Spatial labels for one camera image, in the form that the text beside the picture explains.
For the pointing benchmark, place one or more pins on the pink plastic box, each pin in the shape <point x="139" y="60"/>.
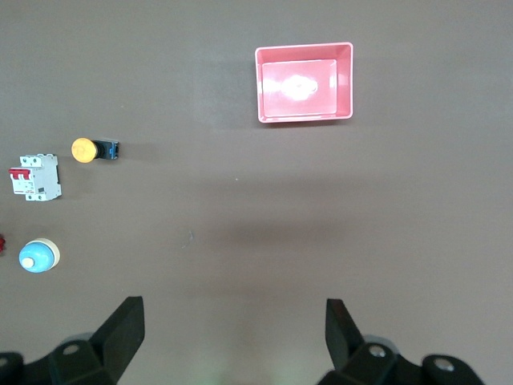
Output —
<point x="304" y="88"/>

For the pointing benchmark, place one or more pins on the white circuit breaker red switch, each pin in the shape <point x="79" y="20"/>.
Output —
<point x="40" y="180"/>

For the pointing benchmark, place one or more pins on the yellow mushroom push button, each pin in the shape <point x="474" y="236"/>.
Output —
<point x="83" y="150"/>

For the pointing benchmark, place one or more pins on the blue dome call bell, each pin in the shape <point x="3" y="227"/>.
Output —
<point x="38" y="256"/>

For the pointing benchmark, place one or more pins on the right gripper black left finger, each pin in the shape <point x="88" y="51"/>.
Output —
<point x="116" y="333"/>

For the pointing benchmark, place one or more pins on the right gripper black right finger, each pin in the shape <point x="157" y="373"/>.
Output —
<point x="344" y="341"/>

